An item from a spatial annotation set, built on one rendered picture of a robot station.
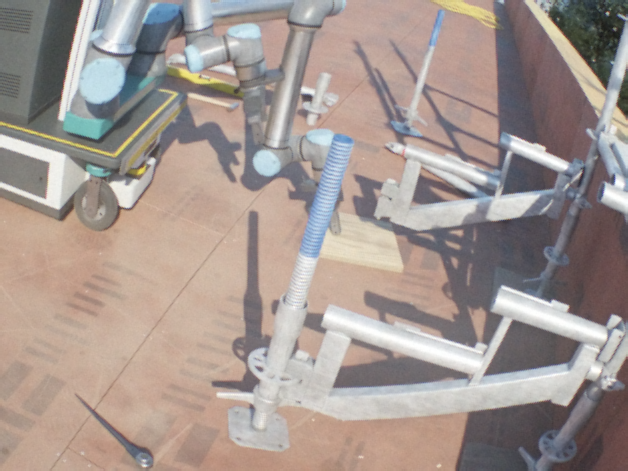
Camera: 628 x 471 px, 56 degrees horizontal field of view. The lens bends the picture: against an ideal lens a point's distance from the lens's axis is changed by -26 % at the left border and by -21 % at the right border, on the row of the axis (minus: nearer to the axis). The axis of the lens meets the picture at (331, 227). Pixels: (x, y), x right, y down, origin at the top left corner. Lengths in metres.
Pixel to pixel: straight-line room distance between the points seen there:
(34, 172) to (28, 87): 0.30
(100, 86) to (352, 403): 1.04
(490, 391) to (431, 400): 0.13
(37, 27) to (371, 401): 1.53
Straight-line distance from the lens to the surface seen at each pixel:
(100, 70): 1.86
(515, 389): 1.51
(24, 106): 2.29
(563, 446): 1.65
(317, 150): 2.46
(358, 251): 2.54
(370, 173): 3.19
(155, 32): 2.48
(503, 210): 2.48
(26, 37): 2.24
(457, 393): 1.52
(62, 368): 1.77
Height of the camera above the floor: 1.22
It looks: 27 degrees down
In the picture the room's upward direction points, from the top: 17 degrees clockwise
